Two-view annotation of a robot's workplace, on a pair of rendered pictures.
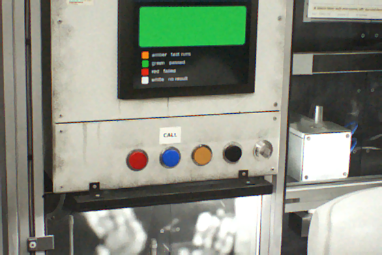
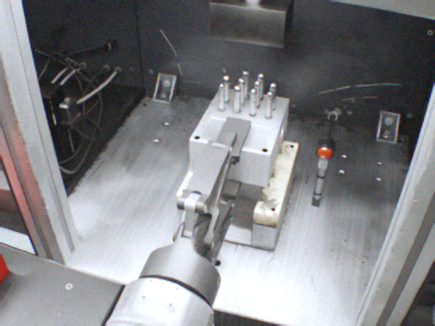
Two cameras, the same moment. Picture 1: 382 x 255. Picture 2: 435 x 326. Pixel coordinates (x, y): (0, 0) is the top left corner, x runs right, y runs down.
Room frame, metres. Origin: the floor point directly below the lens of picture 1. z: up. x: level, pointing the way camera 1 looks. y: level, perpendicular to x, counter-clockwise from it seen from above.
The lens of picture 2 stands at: (1.30, -0.56, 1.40)
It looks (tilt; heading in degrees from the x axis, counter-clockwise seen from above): 40 degrees down; 38
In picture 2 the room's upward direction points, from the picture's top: straight up
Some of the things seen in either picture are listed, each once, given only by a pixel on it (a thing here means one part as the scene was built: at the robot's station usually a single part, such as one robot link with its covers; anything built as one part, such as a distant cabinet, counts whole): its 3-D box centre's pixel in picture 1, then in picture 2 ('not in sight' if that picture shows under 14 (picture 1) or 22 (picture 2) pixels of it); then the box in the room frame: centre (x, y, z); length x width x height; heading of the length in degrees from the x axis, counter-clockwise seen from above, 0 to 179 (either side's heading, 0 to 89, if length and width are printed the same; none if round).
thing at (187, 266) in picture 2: not in sight; (188, 261); (1.52, -0.36, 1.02); 0.09 x 0.07 x 0.08; 21
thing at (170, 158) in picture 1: (170, 157); not in sight; (1.38, 0.04, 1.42); 0.03 x 0.02 x 0.03; 111
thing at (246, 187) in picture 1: (175, 189); not in sight; (1.37, 0.02, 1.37); 0.36 x 0.04 x 0.04; 111
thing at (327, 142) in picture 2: not in sight; (321, 173); (1.78, -0.37, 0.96); 0.03 x 0.03 x 0.12; 21
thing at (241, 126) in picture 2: not in sight; (231, 139); (1.66, -0.31, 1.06); 0.07 x 0.03 x 0.01; 21
